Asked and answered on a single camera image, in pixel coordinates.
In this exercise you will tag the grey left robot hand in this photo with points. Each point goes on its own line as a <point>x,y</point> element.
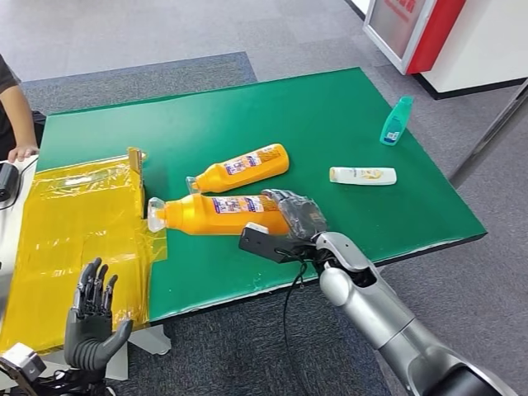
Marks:
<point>88,333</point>

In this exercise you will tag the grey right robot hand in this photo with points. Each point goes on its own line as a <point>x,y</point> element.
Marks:
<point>299,216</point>

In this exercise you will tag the large orange detergent bottle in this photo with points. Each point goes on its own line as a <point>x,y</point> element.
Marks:
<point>206,216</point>

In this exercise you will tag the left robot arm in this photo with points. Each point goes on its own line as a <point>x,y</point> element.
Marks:
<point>82,382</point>

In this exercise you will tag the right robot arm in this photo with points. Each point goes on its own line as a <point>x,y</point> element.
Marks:
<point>371,306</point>

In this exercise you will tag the small orange detergent bottle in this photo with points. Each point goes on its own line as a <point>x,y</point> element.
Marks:
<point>247,166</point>

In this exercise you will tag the white shampoo bottle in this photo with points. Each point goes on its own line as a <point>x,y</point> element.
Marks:
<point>363,176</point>

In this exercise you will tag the teal plastic bottle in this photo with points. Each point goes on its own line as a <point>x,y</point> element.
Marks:
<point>396,123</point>

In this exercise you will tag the white table base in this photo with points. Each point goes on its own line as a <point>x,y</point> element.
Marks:
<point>150,341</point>

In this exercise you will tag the yellow taped cardboard box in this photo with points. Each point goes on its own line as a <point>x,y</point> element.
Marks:
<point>74,229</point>

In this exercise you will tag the black handheld device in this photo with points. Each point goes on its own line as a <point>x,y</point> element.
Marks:
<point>7,180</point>

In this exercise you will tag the person's hand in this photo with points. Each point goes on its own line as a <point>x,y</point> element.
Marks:
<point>23,153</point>

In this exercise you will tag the person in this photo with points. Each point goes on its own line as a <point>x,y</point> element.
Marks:
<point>18,115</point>

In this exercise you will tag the red white sign stand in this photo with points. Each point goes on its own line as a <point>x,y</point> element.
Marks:
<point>428,38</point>

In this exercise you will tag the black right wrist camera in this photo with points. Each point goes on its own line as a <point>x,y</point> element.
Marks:
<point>264,246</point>

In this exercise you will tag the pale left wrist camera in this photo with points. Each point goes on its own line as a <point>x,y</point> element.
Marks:
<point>23,363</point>

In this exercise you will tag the grey metal rail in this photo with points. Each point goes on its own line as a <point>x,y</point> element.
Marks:
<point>491,136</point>

